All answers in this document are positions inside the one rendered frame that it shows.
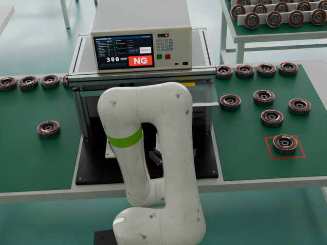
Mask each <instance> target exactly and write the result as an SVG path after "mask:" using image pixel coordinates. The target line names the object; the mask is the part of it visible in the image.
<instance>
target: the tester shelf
mask: <svg viewBox="0 0 327 245"><path fill-rule="evenodd" d="M213 78H217V69H216V65H215V61H214V57H213V53H212V48H211V44H210V40H209V36H208V32H207V28H206V27H194V28H192V68H188V69H170V70H144V71H125V72H107V73H97V70H96V64H95V58H94V52H93V46H92V40H91V34H90V33H86V34H79V36H78V40H77V44H76V47H75V50H74V54H73V58H72V62H71V66H70V69H69V73H68V76H67V80H68V85H69V86H85V85H103V84H122V83H140V82H158V81H176V80H195V79H213Z"/></svg>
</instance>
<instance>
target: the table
mask: <svg viewBox="0 0 327 245"><path fill-rule="evenodd" d="M241 1H242V0H237V1H236V5H235V6H233V7H232V8H231V0H220V3H221V29H220V52H219V65H226V64H230V63H229V60H228V56H227V53H235V52H236V62H235V64H243V60H244V52H253V51H271V50H289V49H307V48H325V47H327V42H309V43H291V44H272V45H254V46H245V43H254V42H272V41H290V40H308V39H326V38H327V20H326V19H327V14H326V11H325V10H327V6H326V5H327V0H321V1H319V2H318V3H317V5H316V9H315V10H313V11H312V13H311V14H310V21H308V22H304V14H303V13H302V12H303V11H311V10H312V8H311V4H310V2H315V0H308V1H306V0H299V3H298V4H297V5H296V8H295V9H296V10H294V11H291V12H290V13H289V15H288V19H287V20H288V23H282V19H283V18H282V16H281V14H280V13H282V12H284V13H287V12H289V10H290V9H289V6H288V5H287V3H288V2H289V3H294V0H287V2H285V0H279V1H278V3H277V4H276V5H275V6H274V8H273V11H272V12H270V13H268V11H267V7H266V6H265V5H266V4H268V5H269V4H273V1H272V0H267V1H268V3H267V1H266V0H264V1H262V0H257V5H255V6H254V7H253V8H252V12H251V13H248V14H247V15H246V16H245V17H244V25H237V18H238V15H240V14H241V15H245V14H246V9H245V7H244V6H251V4H252V3H251V0H244V1H242V2H241ZM245 1H246V2H247V4H246V2H245ZM243 2H244V3H245V4H243ZM264 2H266V4H264ZM240 3H241V4H240ZM322 4H324V5H322ZM301 5H304V6H302V7H301ZM321 5H322V6H321ZM279 6H281V7H280V8H278V7H279ZM305 6H306V7H307V9H306V7H305ZM283 7H284V9H285V10H284V9H283ZM323 7H325V9H324V8H323ZM237 8H238V10H236V11H235V9H237ZM257 8H259V9H258V10H256V9H257ZM261 8H262V9H263V11H262V10H261ZM300 8H301V11H300ZM303 8H304V10H303ZM240 9H241V10H242V13H241V11H240ZM280 9H282V11H280ZM259 10H260V11H261V13H263V14H267V13H268V14H267V16H266V24H259V23H260V17H259V15H258V14H261V13H259V12H258V11H259ZM277 10H278V11H279V12H278V11H277ZM237 11H239V14H238V13H237ZM256 12H257V13H256ZM235 13H236V15H235ZM317 13H318V14H317ZM295 14H296V16H293V15H295ZM315 14H317V15H315ZM320 14H321V15H322V16H321V15H320ZM271 16H274V17H271ZM298 16H299V19H298ZM317 16H319V18H318V17H317ZM249 17H252V18H250V19H249ZM276 17H277V19H278V20H276ZM295 17H297V19H296V20H295ZM254 18H255V21H254ZM273 18H275V21H274V20H273ZM292 18H293V20H292ZM315 18H316V20H315ZM320 18H321V20H320V21H318V20H319V19H320ZM251 19H252V20H253V22H251ZM270 19H271V21H272V22H271V21H270ZM248 20H249V22H250V23H248ZM295 21H298V22H295ZM273 22H276V23H273ZM251 23H254V24H252V25H251ZM227 25H228V27H229V30H230V33H231V36H232V39H233V42H234V44H236V47H226V39H227Z"/></svg>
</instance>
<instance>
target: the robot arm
mask: <svg viewBox="0 0 327 245"><path fill-rule="evenodd" d="M97 110H98V114H99V117H100V120H101V123H102V126H103V128H104V131H105V134H106V136H107V141H108V143H109V145H110V146H111V148H112V150H113V152H114V154H115V157H116V159H117V161H118V164H119V167H120V170H121V173H122V176H123V180H124V184H125V190H126V198H127V201H128V203H129V204H130V205H131V206H132V208H128V209H125V210H123V211H121V212H120V213H119V214H118V215H117V216H116V218H115V219H114V222H113V232H114V235H115V239H116V242H117V245H198V244H199V243H200V242H201V241H202V240H203V238H204V236H205V233H206V223H205V219H204V215H203V211H202V207H201V203H200V197H199V192H198V187H197V180H196V173H195V165H194V157H195V155H196V149H193V140H192V110H193V100H192V96H191V93H190V92H189V90H188V89H187V88H186V87H185V86H184V85H182V84H180V83H177V82H167V83H162V84H157V85H150V86H142V87H113V88H110V89H108V90H106V91H105V92H104V93H103V94H102V95H101V96H100V98H99V100H98V104H97ZM141 123H151V124H153V125H154V126H155V127H156V129H157V132H158V137H159V142H160V148H161V153H160V152H158V142H156V147H154V148H153V152H152V151H149V157H150V158H151V159H152V160H153V161H154V162H155V163H156V164H157V166H158V167H159V166H160V165H162V164H163V177H162V178H157V179H150V176H149V172H148V169H147V164H146V160H145V150H144V132H143V130H142V127H141ZM161 160H162V161H161ZM164 205H165V207H164V208H163V209H151V208H150V207H155V206H164Z"/></svg>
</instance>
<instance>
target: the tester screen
mask: <svg viewBox="0 0 327 245"><path fill-rule="evenodd" d="M95 44H96V50H97V56H98V62H99V68H100V69H109V68H127V67H145V66H153V65H144V66H129V60H128V57H129V56H145V55H151V56H152V53H137V54H128V48H142V47H151V36H150V35H145V36H127V37H110V38H95ZM151 50H152V47H151ZM106 57H119V59H120V62H106ZM109 63H127V66H112V67H100V64H109Z"/></svg>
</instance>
